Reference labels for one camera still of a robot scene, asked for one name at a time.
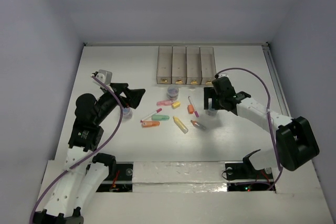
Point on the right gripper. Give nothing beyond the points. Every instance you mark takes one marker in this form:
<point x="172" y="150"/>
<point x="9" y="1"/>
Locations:
<point x="210" y="93"/>

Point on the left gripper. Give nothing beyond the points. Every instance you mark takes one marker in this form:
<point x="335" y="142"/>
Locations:
<point x="122" y="94"/>

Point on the clear jar of paper clips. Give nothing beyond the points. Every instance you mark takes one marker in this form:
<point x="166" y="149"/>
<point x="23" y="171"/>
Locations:
<point x="172" y="92"/>

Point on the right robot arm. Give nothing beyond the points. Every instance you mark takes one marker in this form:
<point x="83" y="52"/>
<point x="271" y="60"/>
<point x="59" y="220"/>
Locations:
<point x="294" y="141"/>

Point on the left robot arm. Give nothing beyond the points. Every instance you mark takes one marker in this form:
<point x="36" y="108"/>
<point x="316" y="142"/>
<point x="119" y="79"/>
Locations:
<point x="85" y="166"/>

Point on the pink marker pen upper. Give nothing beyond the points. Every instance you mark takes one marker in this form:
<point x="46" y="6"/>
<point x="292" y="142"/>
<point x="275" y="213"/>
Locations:
<point x="192" y="103"/>

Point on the pink marker pen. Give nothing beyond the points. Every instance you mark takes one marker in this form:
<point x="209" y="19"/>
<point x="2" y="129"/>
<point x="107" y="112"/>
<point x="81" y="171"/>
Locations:
<point x="192" y="103"/>
<point x="151" y="114"/>

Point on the orange highlighter cap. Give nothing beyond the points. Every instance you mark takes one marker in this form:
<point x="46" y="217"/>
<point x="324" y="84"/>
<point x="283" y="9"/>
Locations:
<point x="190" y="109"/>

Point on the orange tipped clear highlighter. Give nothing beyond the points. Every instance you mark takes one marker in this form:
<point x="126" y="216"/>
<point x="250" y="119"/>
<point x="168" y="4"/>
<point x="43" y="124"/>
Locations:
<point x="198" y="125"/>

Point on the pink marker pen lower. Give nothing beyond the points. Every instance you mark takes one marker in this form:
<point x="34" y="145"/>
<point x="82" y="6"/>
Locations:
<point x="151" y="114"/>

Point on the green correction tape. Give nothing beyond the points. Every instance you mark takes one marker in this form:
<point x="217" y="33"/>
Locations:
<point x="158" y="117"/>

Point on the yellow highlighter cap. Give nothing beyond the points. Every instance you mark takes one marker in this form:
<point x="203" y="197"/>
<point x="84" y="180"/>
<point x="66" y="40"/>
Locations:
<point x="176" y="104"/>

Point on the yellow highlighter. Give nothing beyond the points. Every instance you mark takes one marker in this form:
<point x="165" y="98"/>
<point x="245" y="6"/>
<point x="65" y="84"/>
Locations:
<point x="180" y="124"/>

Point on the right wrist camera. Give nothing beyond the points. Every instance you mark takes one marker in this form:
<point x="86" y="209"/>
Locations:
<point x="221" y="75"/>

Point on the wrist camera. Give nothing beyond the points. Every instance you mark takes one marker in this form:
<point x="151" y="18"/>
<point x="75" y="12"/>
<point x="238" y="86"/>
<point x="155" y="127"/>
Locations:
<point x="103" y="76"/>
<point x="221" y="75"/>

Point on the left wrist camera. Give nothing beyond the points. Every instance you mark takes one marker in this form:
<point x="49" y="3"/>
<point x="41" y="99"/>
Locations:
<point x="103" y="76"/>

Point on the aluminium rail right edge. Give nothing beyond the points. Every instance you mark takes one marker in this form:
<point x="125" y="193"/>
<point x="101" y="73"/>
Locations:
<point x="275" y="80"/>

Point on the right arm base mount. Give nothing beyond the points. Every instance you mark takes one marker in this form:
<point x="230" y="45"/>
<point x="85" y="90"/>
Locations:
<point x="241" y="178"/>

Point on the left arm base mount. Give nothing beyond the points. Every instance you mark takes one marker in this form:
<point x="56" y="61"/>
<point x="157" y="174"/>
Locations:
<point x="120" y="182"/>

